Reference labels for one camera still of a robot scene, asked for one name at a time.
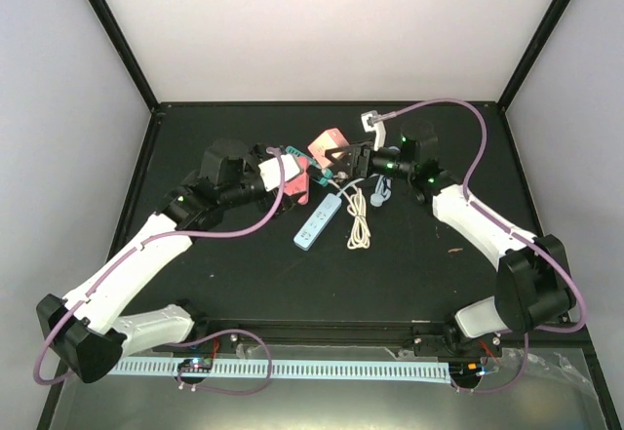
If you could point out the circuit board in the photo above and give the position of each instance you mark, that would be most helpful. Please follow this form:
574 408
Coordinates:
471 369
194 365

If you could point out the left circuit board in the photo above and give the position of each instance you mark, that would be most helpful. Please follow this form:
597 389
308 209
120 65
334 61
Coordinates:
194 365

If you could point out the white slotted cable duct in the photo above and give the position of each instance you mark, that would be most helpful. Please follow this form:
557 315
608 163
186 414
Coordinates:
429 372

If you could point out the pink square socket adapter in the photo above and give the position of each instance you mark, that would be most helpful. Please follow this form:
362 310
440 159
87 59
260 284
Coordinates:
329 139

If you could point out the right circuit board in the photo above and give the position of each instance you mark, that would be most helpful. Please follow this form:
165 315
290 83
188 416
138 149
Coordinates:
471 369

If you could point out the pink triangular power strip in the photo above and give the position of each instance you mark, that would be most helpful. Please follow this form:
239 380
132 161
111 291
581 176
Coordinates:
299 186

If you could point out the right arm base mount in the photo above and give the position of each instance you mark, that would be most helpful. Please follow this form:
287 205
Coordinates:
446 340

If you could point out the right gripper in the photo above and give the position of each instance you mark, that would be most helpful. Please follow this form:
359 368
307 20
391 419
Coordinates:
361 157

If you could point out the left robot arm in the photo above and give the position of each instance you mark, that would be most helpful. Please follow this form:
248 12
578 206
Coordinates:
235 192

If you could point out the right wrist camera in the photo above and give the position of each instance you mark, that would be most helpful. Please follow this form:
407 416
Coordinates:
372 123

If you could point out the light blue power strip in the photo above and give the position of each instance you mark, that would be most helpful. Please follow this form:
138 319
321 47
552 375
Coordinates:
317 222

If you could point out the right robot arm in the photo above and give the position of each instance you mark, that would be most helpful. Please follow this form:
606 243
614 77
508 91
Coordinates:
530 291

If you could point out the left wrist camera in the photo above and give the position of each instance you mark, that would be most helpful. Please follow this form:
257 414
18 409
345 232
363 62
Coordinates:
270 172

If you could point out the teal power strip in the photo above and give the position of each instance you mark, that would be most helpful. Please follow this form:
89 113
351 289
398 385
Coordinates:
320 175

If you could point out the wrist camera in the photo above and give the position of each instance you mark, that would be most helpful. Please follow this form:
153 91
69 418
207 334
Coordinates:
372 123
270 172

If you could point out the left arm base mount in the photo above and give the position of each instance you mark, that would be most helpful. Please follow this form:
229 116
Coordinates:
205 340

